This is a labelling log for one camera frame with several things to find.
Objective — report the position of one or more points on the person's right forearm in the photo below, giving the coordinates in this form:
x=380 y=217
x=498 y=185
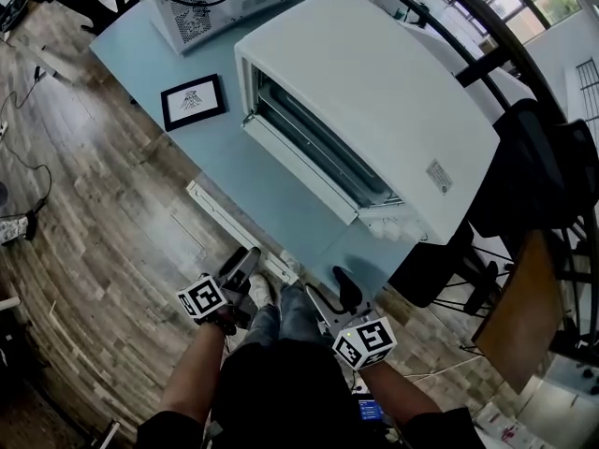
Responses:
x=398 y=391

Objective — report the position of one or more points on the small blue screen device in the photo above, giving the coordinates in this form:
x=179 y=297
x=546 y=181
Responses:
x=370 y=409

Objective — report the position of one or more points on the black office chair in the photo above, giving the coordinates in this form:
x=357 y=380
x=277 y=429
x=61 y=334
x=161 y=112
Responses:
x=529 y=171

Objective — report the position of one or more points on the black curved metal railing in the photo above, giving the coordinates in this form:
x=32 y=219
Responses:
x=486 y=31

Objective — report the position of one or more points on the white toaster oven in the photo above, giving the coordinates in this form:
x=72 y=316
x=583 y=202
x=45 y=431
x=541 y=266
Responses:
x=365 y=73

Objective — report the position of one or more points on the black swivel chair base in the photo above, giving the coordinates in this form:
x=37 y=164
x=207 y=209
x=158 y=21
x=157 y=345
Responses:
x=89 y=3

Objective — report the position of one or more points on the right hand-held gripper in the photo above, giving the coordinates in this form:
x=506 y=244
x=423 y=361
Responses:
x=365 y=342

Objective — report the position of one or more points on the person's black shirt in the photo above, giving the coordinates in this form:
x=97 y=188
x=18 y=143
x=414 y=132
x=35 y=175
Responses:
x=285 y=400

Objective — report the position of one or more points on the white floor rail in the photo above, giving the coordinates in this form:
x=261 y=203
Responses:
x=234 y=232

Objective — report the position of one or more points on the white toaster oven door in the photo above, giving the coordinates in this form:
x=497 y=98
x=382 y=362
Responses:
x=299 y=172

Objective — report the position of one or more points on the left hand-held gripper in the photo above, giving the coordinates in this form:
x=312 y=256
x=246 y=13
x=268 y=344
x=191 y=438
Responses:
x=202 y=298

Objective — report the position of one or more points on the metal oven rack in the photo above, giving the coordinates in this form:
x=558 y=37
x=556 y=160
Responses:
x=318 y=143

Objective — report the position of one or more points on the person's blue jeans legs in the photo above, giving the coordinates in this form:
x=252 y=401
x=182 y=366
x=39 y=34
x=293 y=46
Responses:
x=290 y=316

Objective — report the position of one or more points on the black picture frame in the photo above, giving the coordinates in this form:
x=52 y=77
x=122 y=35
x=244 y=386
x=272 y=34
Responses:
x=194 y=102

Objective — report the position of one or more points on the white microwave oven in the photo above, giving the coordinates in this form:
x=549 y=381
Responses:
x=210 y=21

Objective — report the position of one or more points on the brown wooden board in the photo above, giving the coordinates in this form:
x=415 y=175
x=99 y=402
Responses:
x=519 y=316

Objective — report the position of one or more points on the person's white shoe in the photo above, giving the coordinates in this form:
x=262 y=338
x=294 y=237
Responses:
x=264 y=290

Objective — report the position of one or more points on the person's left forearm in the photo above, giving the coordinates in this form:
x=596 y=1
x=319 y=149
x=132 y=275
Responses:
x=192 y=372

